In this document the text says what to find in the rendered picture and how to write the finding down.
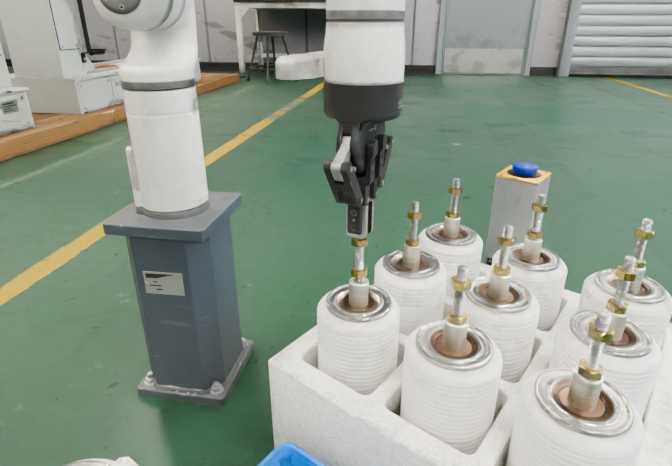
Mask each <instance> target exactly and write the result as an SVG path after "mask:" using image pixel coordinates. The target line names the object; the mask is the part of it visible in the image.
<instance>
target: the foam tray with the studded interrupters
mask: <svg viewBox="0 0 672 466"><path fill-rule="evenodd" d="M580 297H581V294H578V293H575V292H572V291H568V290H565V289H563V294H562V299H561V303H560V307H559V313H558V317H557V320H556V322H555V323H554V325H553V327H552V328H551V330H550V331H548V332H545V331H540V330H537V329H536V334H535V339H534V344H533V349H532V354H531V359H530V364H529V366H528V368H527V369H526V371H525V373H524V374H523V376H522V377H521V379H520V381H519V382H517V383H510V382H507V381H505V380H503V379H500V383H499V389H498V394H497V400H496V406H495V411H494V417H493V423H492V427H491V428H490V430H489V432H488V433H487V435H486V436H485V438H484V440H483V441H482V443H481V445H480V446H479V448H478V450H477V451H476V452H475V453H474V454H472V455H466V454H463V453H461V452H459V451H458V450H456V449H454V448H453V447H451V446H449V445H447V444H446V443H444V442H442V441H440V440H439V439H437V438H435V437H434V436H432V435H430V434H428V433H427V432H425V431H423V430H421V429H420V428H418V427H416V426H415V425H413V424H411V423H409V422H408V421H406V420H404V419H402V418H401V417H400V409H401V394H402V381H403V366H404V352H405V343H406V340H407V338H408V336H406V335H404V334H402V333H400V332H399V339H398V355H397V369H396V370H395V371H394V372H393V373H392V374H391V375H390V376H389V377H388V378H387V379H386V380H385V381H384V382H383V383H382V384H381V385H380V386H379V387H378V388H377V389H376V390H375V391H374V392H373V393H372V394H370V395H361V394H359V393H358V392H356V391H354V390H352V389H351V388H349V387H347V386H346V385H344V384H342V383H340V382H339V381H337V380H335V379H333V378H332V377H330V376H328V375H327V374H325V373H323V372H321V371H320V370H318V328H317V326H318V325H316V326H315V327H314V328H312V329H311V330H309V331H308V332H307V333H305V334H304V335H302V336H301V337H300V338H298V339H297V340H296V341H294V342H293V343H291V344H290V345H289V346H287V347H286V348H284V349H283V350H282V351H280V352H279V353H278V354H276V355H275V356H273V357H272V358H271V359H269V361H268V364H269V379H270V393H271V407H272V421H273V435H274V449H275V448H276V447H277V446H279V445H280V444H283V443H293V444H296V445H297V446H299V447H300V448H302V449H303V450H305V451H306V452H307V453H309V454H310V455H312V456H313V457H315V458H316V459H318V460H319V461H320V462H322V463H323V464H325V465H326V466H506V461H507V455H508V451H509V446H510V441H511V436H512V431H513V426H514V421H515V416H516V410H517V405H518V401H519V396H520V391H521V387H522V385H523V383H524V382H525V381H526V380H527V379H528V378H529V377H530V376H532V375H533V374H535V373H537V372H539V371H542V370H546V369H548V368H549V363H550V359H551V355H552V350H553V345H554V341H555V336H556V332H557V327H558V324H559V323H560V321H561V320H563V319H564V318H565V317H567V316H569V315H571V314H574V313H577V309H578V305H579V301H580ZM660 350H661V353H662V362H661V365H660V368H659V371H658V373H657V377H656V380H655V382H654V386H653V388H652V391H651V394H650V397H649V400H648V403H647V406H646V408H645V412H644V415H643V417H642V422H643V425H644V429H645V437H644V441H643V443H642V447H641V449H640V453H639V455H638V458H637V461H636V464H635V466H672V323H670V322H669V324H668V326H667V330H666V333H665V336H664V338H663V342H662V345H661V348H660Z"/></svg>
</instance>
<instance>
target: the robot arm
mask: <svg viewBox="0 0 672 466"><path fill-rule="evenodd" d="M405 1H406V0H326V20H328V22H326V33H325V41H324V51H318V52H310V53H302V54H294V55H286V56H279V57H278V58H277V60H276V62H275V69H276V79H280V80H301V79H314V78H319V77H324V112H325V114H326V115H327V116H328V117H330V118H334V119H336V120H337V121H338V123H339V127H338V134H337V139H336V152H337V155H336V157H335V159H334V160H329V159H326V160H325V161H324V164H323V170H324V173H325V175H326V178H327V180H328V183H329V185H330V188H331V190H332V193H333V195H334V198H335V200H336V202H337V203H343V204H347V227H346V232H347V235H348V236H350V237H354V238H359V239H364V238H365V237H366V236H367V235H368V233H370V232H371V231H372V230H373V216H374V200H373V198H376V196H377V194H378V187H379V188H381V187H382V186H383V184H384V178H385V174H386V170H387V166H388V161H389V157H390V153H391V149H392V144H393V142H394V139H393V136H391V135H386V134H385V121H389V120H393V119H395V118H397V117H399V116H400V115H401V113H402V103H403V86H404V68H405V32H404V22H402V21H404V18H405ZM93 2H94V5H95V7H96V9H97V11H98V12H99V14H100V15H101V16H102V17H103V19H104V20H105V21H107V22H108V23H109V24H111V25H112V26H114V27H116V28H119V29H123V30H128V31H130V35H131V48H130V52H129V54H128V56H127V58H126V59H125V60H124V62H123V63H122V64H121V65H120V67H119V77H120V83H121V88H122V94H123V100H124V105H125V111H126V116H127V122H128V128H129V133H130V139H131V145H130V146H127V147H126V156H127V162H128V167H129V173H130V178H131V184H132V189H133V195H134V200H135V206H136V211H137V213H141V214H144V215H146V216H147V217H150V218H154V219H162V220H172V219H181V218H186V217H190V216H194V215H197V214H199V213H201V212H203V211H205V210H206V209H207V208H208V207H209V197H208V188H207V178H206V170H205V161H204V152H203V143H202V135H201V126H200V117H199V109H198V100H197V92H196V82H195V69H196V65H197V61H198V44H197V30H196V16H195V5H194V0H93Z"/></svg>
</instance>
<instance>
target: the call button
mask: <svg viewBox="0 0 672 466"><path fill-rule="evenodd" d="M512 169H513V170H514V173H515V174H518V175H522V176H532V175H534V173H535V172H537V171H538V166H537V165H536V164H534V163H530V162H515V163H513V165H512Z"/></svg>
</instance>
